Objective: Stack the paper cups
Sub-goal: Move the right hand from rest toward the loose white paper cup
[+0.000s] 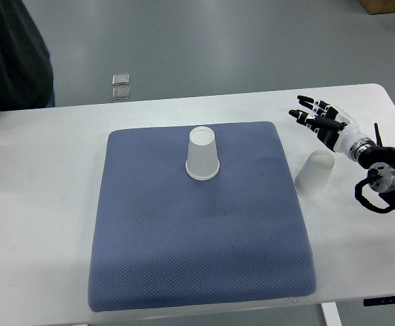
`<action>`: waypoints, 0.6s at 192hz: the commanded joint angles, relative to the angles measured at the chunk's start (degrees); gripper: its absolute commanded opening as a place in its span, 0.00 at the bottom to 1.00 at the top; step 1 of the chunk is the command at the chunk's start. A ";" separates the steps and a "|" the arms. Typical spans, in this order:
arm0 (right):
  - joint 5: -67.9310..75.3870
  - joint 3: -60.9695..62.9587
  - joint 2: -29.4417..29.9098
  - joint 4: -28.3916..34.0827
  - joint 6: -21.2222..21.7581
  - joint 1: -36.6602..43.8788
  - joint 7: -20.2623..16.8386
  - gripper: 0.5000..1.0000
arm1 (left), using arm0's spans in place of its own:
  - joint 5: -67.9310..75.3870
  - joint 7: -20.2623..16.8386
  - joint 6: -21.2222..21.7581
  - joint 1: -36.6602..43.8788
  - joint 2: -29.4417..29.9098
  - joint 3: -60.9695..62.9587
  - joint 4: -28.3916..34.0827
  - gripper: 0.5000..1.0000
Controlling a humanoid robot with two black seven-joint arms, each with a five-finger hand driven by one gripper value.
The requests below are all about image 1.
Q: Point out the white paper cup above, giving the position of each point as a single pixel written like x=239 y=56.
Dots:
x=202 y=161
x=312 y=180

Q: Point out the black table control panel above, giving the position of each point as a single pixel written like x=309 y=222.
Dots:
x=379 y=301

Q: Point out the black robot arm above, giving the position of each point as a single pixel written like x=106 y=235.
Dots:
x=377 y=191

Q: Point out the brown cardboard box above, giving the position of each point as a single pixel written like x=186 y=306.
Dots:
x=379 y=6

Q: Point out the white table leg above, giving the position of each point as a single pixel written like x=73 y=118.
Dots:
x=330 y=314

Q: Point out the lower metal floor plate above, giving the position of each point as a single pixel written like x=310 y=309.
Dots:
x=121 y=93

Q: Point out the metal floor plate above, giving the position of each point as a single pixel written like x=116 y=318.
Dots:
x=120 y=79
x=121 y=93

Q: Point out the person in dark clothing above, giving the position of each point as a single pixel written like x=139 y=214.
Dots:
x=26 y=75

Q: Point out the white robotic hand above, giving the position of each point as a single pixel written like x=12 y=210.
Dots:
x=344 y=135

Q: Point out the upper metal floor plate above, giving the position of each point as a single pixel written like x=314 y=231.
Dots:
x=120 y=79

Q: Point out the blue textured cushion mat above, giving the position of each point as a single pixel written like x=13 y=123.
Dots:
x=164 y=239

